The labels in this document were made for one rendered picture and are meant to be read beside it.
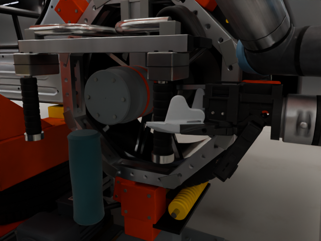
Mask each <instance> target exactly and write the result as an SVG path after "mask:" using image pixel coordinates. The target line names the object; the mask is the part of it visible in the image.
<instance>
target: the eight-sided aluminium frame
mask: <svg viewBox="0 0 321 241"><path fill-rule="evenodd" d="M120 1H124V0H91V2H90V3H89V5H88V7H87V8H86V10H85V11H84V13H83V14H82V16H81V17H80V19H79V21H78V22H77V23H78V24H91V25H100V26H104V25H105V23H106V22H107V21H108V19H109V18H110V16H111V15H112V13H113V12H114V11H115V9H116V8H120ZM129 2H140V0H129ZM150 2H151V4H153V5H156V4H168V3H174V4H175V5H183V6H185V7H187V8H188V9H189V10H190V11H192V12H193V13H194V14H195V15H196V16H197V18H198V19H199V21H200V23H201V25H202V27H203V29H204V32H205V34H206V37H207V38H210V39H212V45H213V46H214V47H215V48H216V49H217V50H218V51H219V53H220V54H221V55H222V73H221V81H238V82H241V81H242V73H243V70H242V69H241V68H240V67H239V65H238V63H237V62H238V58H237V57H236V47H237V43H238V41H237V39H235V38H234V37H233V36H232V35H231V34H230V33H229V32H228V31H227V30H226V29H225V28H224V27H223V26H222V25H221V24H220V22H219V21H218V20H217V19H216V18H215V17H214V16H213V15H212V14H211V13H210V12H209V11H208V10H206V9H205V8H203V7H202V6H201V5H199V4H198V3H197V2H196V1H195V0H150ZM83 54H84V53H59V61H60V69H61V81H62V94H63V106H64V113H63V115H64V121H65V123H66V124H67V126H68V128H69V129H71V131H76V130H83V129H92V130H96V131H98V132H99V133H100V134H101V132H100V131H99V130H98V129H97V127H96V126H95V125H94V124H93V122H92V121H91V120H90V119H89V118H88V117H87V115H86V104H85V98H84V91H85V88H84V72H83ZM232 66H233V69H232ZM237 137H238V136H236V135H235V134H234V135H232V136H221V135H215V136H214V137H213V138H212V139H211V140H209V141H208V142H207V143H206V144H204V145H203V146H202V147H201V148H200V149H198V150H197V151H196V152H195V153H193V154H192V155H191V156H190V157H189V158H187V159H186V160H185V161H184V162H182V163H181V164H180V165H179V166H178V167H176V168H174V167H168V166H163V165H157V164H150V163H144V162H139V161H133V160H127V159H122V158H121V157H120V156H119V155H118V153H117V152H116V151H115V150H114V149H113V147H112V146H111V145H110V144H109V142H108V141H107V140H106V139H105V137H104V136H103V135H102V134H101V137H100V142H101V152H102V166H103V171H104V172H105V173H106V175H107V176H112V177H113V178H116V176H118V177H121V178H123V179H126V180H131V181H135V182H140V183H145V184H149V185H154V186H160V187H163V188H170V189H175V188H176V187H177V186H180V185H181V184H182V183H183V182H184V181H185V180H186V179H188V178H189V177H190V176H192V175H193V174H194V173H196V172H197V171H198V170H199V169H201V168H202V167H203V166H205V165H206V164H207V163H209V162H210V161H211V160H213V159H214V158H215V157H216V156H217V155H219V154H220V153H221V152H222V151H224V150H226V149H227V148H228V147H229V146H230V145H232V144H233V143H234V141H235V140H236V139H237Z"/></svg>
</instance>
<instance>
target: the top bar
mask: <svg viewBox="0 0 321 241"><path fill-rule="evenodd" d="M193 37H194V36H192V35H188V34H176V35H149V36H122V37H121V36H116V37H95V38H73V37H70V38H68V39H41V40H18V49H19V53H20V52H24V53H29V52H33V53H43V54H56V53H148V52H154V51H159V52H168V51H169V50H172V51H173V52H193Z"/></svg>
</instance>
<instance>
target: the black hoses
mask: <svg viewBox="0 0 321 241"><path fill-rule="evenodd" d="M167 16H170V17H171V18H172V21H180V22H181V23H182V25H183V26H184V27H185V29H186V30H187V32H188V33H189V35H192V36H194V37H193V47H194V48H212V39H210V38H207V37H206V34H205V32H204V29H203V27H202V25H201V23H200V21H199V19H198V18H197V16H196V15H195V14H194V13H193V12H192V11H190V10H189V9H188V8H187V7H185V6H183V5H174V6H169V7H165V8H163V9H162V10H160V11H159V12H158V14H157V15H156V17H167ZM150 35H160V32H150Z"/></svg>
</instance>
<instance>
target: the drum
mask: <svg viewBox="0 0 321 241"><path fill-rule="evenodd" d="M153 83H158V81H149V80H148V67H144V66H138V65H136V66H135V65H133V66H113V67H110V68H107V69H106V70H99V71H96V72H95V73H94V74H92V75H91V76H90V78H89V79H88V81H87V83H86V86H85V91H84V98H85V104H86V107H87V109H88V111H89V113H90V114H91V116H92V117H93V118H94V119H95V120H97V121H98V122H100V123H102V124H105V125H115V124H118V123H127V122H130V121H133V120H135V119H137V118H140V117H143V116H145V115H148V114H150V113H152V112H153V108H154V106H153V100H154V98H153V92H154V91H153Z"/></svg>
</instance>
